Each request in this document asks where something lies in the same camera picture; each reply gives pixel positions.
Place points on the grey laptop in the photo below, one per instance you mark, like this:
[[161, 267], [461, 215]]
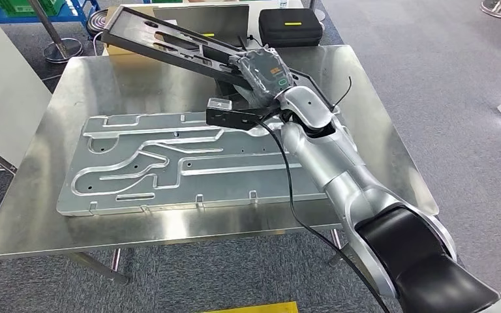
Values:
[[216, 21]]

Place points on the black plastic plate bracket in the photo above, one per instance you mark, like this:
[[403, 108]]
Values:
[[125, 30]]

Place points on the black zip case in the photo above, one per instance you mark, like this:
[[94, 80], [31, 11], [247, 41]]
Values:
[[289, 32]]

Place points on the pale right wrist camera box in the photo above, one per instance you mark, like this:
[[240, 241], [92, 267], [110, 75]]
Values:
[[220, 103]]

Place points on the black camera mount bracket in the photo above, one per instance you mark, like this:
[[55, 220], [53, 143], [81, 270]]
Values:
[[267, 114]]

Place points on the brown cardboard box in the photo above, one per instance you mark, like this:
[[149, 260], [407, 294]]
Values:
[[116, 51]]

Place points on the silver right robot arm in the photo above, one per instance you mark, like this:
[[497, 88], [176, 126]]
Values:
[[332, 160]]

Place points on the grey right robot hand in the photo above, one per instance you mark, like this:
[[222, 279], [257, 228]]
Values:
[[263, 73]]

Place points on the yellow floor tape square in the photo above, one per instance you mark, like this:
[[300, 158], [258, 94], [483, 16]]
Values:
[[255, 308]]

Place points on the green plastic crates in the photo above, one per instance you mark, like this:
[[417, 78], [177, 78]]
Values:
[[17, 5]]

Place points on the stainless steel workbench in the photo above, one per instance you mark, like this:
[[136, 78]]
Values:
[[25, 207]]

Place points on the clear water bottle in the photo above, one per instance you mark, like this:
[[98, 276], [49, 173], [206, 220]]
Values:
[[282, 3]]

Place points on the blue cart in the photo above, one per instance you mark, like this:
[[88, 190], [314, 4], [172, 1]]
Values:
[[73, 11]]

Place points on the grey stamped metal plate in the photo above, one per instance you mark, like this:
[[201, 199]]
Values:
[[233, 185]]

